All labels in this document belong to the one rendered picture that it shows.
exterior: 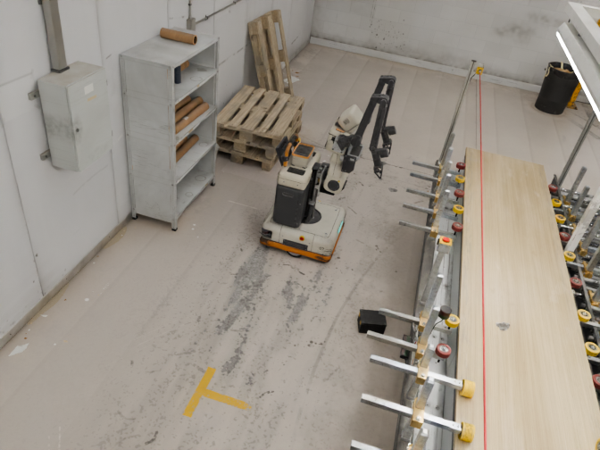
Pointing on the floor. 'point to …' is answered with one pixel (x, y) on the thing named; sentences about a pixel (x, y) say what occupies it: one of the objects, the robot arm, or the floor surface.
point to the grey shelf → (166, 179)
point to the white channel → (587, 29)
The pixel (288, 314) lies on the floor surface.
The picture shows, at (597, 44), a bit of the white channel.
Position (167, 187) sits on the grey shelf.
